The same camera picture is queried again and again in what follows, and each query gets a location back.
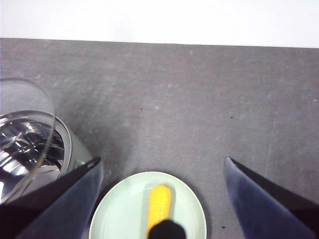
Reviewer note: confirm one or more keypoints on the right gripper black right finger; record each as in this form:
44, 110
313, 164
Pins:
269, 211

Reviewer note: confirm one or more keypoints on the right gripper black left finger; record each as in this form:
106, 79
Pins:
57, 209

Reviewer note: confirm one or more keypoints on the yellow corn cob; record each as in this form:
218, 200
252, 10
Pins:
159, 204

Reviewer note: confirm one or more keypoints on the glass lid with green knob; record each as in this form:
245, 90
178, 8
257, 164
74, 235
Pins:
30, 97

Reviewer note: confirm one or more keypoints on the pale green electric steamer pot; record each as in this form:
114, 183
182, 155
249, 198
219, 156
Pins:
77, 152

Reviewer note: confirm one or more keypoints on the pale green round plate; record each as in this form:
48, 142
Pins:
119, 211

